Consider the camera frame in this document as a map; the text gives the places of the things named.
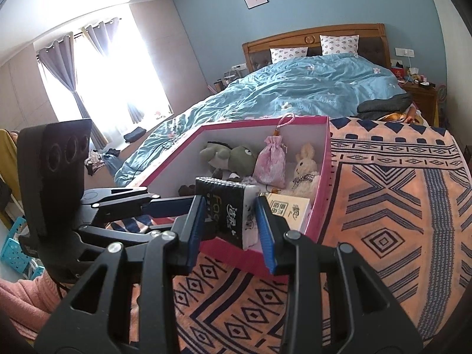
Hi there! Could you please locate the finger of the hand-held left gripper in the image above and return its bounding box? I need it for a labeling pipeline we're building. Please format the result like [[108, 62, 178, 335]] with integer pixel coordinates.
[[83, 187, 198, 216], [76, 223, 174, 248]]

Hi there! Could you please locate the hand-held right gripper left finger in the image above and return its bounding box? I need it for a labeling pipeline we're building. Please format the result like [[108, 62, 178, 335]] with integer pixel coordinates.
[[35, 195, 207, 354]]

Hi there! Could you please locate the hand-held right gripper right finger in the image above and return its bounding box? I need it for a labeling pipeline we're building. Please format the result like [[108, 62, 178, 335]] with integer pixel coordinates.
[[255, 195, 423, 354]]

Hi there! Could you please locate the beige printed box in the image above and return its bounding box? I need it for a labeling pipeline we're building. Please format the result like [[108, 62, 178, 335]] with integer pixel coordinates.
[[265, 192, 311, 231]]

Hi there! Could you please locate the pink cardboard box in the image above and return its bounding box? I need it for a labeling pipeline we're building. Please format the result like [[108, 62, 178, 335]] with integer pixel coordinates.
[[138, 115, 331, 279]]

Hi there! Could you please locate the black white tissue pack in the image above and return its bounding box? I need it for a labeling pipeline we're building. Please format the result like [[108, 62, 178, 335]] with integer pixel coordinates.
[[195, 176, 260, 251]]

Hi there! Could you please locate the pink brocade drawstring pouch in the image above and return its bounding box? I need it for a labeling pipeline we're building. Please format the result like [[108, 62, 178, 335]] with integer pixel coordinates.
[[253, 114, 296, 189]]

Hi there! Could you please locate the beige plush rabbit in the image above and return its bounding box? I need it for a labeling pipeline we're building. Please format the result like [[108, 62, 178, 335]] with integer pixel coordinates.
[[289, 143, 321, 197]]

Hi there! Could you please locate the green plush toy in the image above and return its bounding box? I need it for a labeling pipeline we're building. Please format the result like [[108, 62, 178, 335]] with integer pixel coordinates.
[[199, 141, 257, 181]]

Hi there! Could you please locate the person's left forearm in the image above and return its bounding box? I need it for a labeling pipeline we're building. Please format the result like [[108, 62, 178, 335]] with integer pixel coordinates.
[[0, 271, 69, 340]]

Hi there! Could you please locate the mustard yellow coat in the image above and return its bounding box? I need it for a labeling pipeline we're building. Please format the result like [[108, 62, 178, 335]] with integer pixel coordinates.
[[0, 129, 23, 200]]

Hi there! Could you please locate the clothes heap on floor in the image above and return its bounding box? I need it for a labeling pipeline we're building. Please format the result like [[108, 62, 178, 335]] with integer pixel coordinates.
[[84, 147, 122, 174]]

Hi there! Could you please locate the black folded cloth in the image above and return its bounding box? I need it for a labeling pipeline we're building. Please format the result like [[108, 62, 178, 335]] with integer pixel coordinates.
[[123, 127, 147, 143]]

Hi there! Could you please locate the teal plastic basket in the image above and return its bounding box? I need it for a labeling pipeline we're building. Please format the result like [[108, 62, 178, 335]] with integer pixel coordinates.
[[0, 216, 45, 279]]

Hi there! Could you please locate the purple curtain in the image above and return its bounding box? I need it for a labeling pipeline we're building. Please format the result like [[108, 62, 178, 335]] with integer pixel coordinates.
[[82, 18, 142, 124], [37, 37, 109, 148]]

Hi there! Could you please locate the orange navy patterned blanket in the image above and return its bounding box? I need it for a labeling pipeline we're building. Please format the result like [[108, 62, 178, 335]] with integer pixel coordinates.
[[107, 116, 472, 354]]

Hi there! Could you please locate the clear cosmetics organizer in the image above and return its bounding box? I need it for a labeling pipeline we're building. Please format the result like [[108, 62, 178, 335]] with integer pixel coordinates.
[[216, 68, 244, 89]]

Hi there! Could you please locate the blue floral duvet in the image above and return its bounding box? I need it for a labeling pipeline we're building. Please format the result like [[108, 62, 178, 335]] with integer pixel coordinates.
[[114, 52, 412, 189]]

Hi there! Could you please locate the dark grey clothes pile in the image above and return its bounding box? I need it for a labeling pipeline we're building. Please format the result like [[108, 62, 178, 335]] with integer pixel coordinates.
[[357, 92, 412, 120]]

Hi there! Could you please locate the wooden headboard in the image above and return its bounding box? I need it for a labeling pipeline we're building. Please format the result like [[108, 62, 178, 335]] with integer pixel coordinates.
[[242, 23, 391, 74]]

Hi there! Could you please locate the orange patterned cloth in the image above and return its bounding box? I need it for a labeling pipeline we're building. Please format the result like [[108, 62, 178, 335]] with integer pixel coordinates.
[[378, 111, 423, 124]]

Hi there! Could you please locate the white patterned pillow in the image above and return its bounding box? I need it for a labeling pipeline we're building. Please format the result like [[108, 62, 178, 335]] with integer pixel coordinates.
[[270, 47, 309, 64], [319, 35, 359, 57]]

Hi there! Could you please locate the wooden nightstand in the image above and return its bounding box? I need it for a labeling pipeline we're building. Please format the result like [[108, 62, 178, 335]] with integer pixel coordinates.
[[400, 81, 439, 126]]

